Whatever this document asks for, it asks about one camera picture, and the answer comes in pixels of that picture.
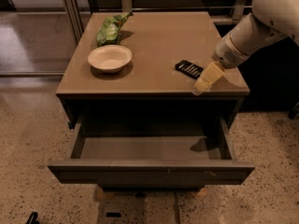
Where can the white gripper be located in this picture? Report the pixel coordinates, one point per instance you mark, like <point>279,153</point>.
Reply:
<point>226,55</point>

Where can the black rxbar chocolate wrapper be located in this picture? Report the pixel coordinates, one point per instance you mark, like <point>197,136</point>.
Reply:
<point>189,69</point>

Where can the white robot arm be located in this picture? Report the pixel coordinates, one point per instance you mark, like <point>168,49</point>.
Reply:
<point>269,22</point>

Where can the grey drawer cabinet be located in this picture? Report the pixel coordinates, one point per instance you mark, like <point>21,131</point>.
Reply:
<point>149,84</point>

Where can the open grey top drawer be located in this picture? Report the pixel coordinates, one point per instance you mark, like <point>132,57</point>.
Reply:
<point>152,153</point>

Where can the white paper bowl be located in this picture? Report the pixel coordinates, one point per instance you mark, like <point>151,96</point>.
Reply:
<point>110,58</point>

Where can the green chip bag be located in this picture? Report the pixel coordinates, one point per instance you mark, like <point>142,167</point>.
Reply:
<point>110,30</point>

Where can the black object on floor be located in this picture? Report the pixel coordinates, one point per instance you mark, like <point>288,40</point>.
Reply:
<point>33,218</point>

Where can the metal window frame post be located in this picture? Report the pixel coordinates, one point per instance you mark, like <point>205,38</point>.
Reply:
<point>72,11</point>

